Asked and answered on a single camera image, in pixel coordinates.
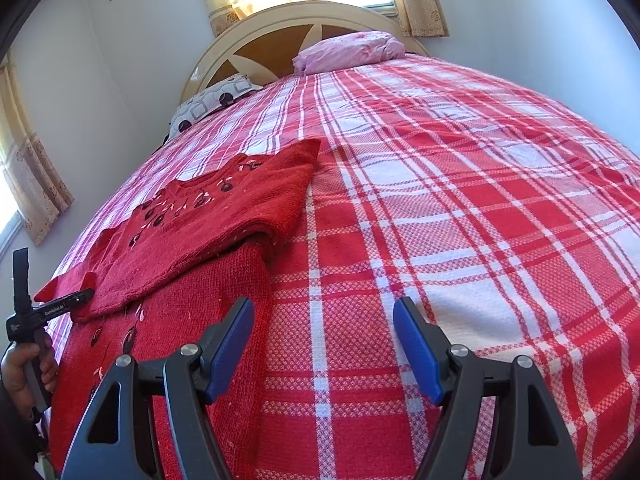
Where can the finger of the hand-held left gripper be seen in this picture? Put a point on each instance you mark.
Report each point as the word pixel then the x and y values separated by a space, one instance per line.
pixel 20 272
pixel 80 297

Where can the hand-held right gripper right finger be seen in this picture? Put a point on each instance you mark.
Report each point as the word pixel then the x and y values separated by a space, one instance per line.
pixel 415 350

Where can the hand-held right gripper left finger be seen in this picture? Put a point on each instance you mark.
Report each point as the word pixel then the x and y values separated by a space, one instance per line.
pixel 232 345

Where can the red knitted sweater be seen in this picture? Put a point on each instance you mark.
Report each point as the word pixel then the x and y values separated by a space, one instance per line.
pixel 200 220
pixel 200 310

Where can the person's left forearm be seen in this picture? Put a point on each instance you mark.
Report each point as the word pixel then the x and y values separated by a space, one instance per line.
pixel 15 442

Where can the person's left hand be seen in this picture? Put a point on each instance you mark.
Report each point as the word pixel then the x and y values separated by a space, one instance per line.
pixel 15 367

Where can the red plaid blanket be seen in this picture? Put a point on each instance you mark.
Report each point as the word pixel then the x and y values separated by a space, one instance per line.
pixel 450 210

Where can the white patterned pillow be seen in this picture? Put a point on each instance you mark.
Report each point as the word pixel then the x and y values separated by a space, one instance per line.
pixel 210 102

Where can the pink floral pillow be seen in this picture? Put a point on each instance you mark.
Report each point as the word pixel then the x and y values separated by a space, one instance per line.
pixel 350 50

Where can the cream wooden headboard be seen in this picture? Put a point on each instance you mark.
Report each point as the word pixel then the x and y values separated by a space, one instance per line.
pixel 270 35

